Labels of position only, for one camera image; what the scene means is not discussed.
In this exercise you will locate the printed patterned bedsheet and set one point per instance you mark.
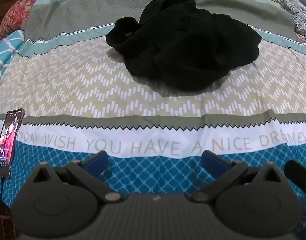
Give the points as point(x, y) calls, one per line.
point(68, 80)

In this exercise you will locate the red floral patchwork quilt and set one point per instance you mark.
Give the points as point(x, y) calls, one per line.
point(18, 12)

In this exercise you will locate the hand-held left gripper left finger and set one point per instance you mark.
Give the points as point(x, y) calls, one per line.
point(96, 162)

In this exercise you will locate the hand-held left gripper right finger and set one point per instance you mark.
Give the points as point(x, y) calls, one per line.
point(213, 162)

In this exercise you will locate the black pants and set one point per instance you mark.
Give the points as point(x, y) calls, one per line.
point(188, 45)

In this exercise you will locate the carved wooden headboard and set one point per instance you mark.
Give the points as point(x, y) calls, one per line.
point(3, 1)

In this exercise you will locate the black smartphone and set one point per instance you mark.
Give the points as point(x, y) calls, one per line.
point(8, 142)

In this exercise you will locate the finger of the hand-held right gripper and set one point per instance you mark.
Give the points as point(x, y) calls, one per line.
point(299, 173)

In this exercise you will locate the teal white patterned pillow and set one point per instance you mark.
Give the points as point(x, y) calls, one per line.
point(4, 52)

